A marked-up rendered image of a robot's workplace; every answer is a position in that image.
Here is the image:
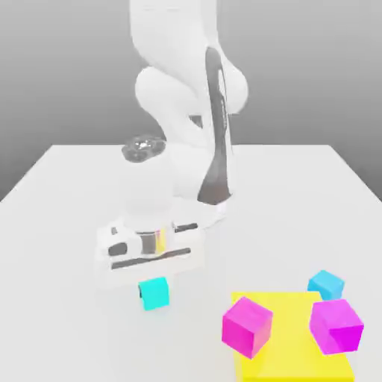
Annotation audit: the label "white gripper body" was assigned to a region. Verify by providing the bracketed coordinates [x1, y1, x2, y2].
[94, 231, 207, 291]

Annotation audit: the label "small cyan cube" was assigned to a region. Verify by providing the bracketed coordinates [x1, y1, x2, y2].
[137, 276, 172, 312]

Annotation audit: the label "small magenta cube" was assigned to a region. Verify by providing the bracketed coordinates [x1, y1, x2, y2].
[308, 298, 366, 357]
[221, 295, 275, 361]

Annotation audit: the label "small blue cube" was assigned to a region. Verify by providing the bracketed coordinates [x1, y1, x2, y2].
[307, 269, 346, 301]

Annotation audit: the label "large yellow box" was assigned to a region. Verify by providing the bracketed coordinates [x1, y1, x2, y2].
[231, 291, 357, 382]

